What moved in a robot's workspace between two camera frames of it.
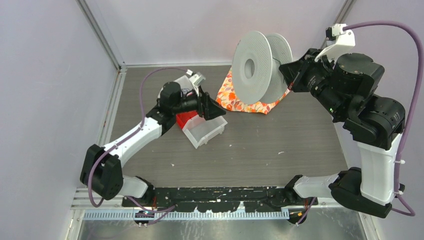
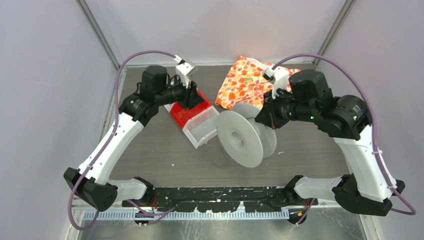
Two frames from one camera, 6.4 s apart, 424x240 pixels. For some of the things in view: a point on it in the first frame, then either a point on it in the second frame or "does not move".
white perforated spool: [255, 74] -> [244, 137]
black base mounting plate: [209, 199] does not move
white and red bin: [199, 130] does not move
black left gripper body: [203, 110] -> [182, 95]
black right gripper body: [309, 71] -> [281, 109]
